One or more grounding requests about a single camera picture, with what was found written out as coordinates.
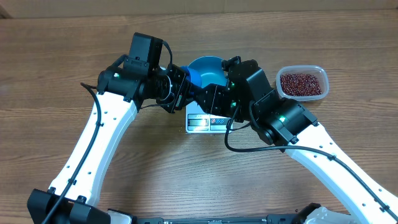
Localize blue metal bowl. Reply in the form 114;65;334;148
188;56;227;88

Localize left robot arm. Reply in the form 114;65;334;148
27;55;191;223

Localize red beans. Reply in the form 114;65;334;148
280;73;322;96

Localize blue plastic measuring scoop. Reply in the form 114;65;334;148
181;66;202;87

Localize white digital kitchen scale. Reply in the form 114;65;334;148
185;102;229;134

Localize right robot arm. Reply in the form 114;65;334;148
190;57;397;223

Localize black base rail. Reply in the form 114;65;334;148
132;214;305;224

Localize clear plastic food container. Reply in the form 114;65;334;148
275;65;330;101

